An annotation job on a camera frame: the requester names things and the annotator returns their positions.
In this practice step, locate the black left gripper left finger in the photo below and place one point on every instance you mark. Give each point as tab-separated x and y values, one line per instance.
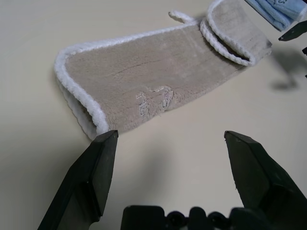
96	172

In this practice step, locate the blue folded towel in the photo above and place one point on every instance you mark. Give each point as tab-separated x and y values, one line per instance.
275	12

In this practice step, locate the beige towel with white trim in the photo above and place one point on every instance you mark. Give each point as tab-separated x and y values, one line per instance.
144	72

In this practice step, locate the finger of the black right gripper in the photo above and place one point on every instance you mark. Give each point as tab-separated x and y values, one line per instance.
296	32
305	51

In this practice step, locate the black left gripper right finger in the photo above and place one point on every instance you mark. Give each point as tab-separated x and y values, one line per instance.
259	179

